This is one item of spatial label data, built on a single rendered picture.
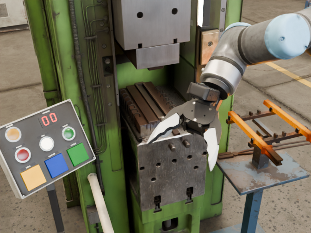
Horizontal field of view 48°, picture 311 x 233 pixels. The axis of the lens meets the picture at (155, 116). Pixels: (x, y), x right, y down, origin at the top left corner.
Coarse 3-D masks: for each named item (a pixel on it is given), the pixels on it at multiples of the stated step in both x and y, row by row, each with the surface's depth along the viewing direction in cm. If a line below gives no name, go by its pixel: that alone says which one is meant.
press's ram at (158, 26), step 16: (112, 0) 149; (128, 0) 136; (144, 0) 138; (160, 0) 140; (176, 0) 143; (112, 16) 155; (128, 16) 139; (144, 16) 141; (160, 16) 144; (176, 16) 146; (128, 32) 142; (144, 32) 145; (160, 32) 147; (176, 32) 150; (128, 48) 146
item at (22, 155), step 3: (21, 150) 131; (24, 150) 132; (18, 153) 130; (21, 153) 131; (24, 153) 131; (27, 153) 132; (18, 156) 130; (21, 156) 131; (24, 156) 131; (27, 156) 132; (21, 159) 131; (24, 159) 131
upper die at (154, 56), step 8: (144, 48) 148; (152, 48) 149; (160, 48) 151; (168, 48) 152; (176, 48) 153; (128, 56) 162; (136, 56) 149; (144, 56) 150; (152, 56) 151; (160, 56) 153; (168, 56) 154; (176, 56) 155; (136, 64) 151; (144, 64) 152; (152, 64) 153; (160, 64) 155; (168, 64) 156
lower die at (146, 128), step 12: (144, 84) 201; (132, 96) 191; (144, 96) 188; (156, 96) 190; (132, 108) 181; (144, 108) 179; (168, 108) 178; (144, 120) 171; (156, 120) 169; (144, 132) 170
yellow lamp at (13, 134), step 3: (12, 129) 130; (15, 129) 130; (9, 132) 129; (12, 132) 130; (15, 132) 130; (18, 132) 131; (9, 135) 129; (12, 135) 130; (15, 135) 130; (18, 135) 131; (9, 138) 129; (12, 138) 130; (15, 138) 130
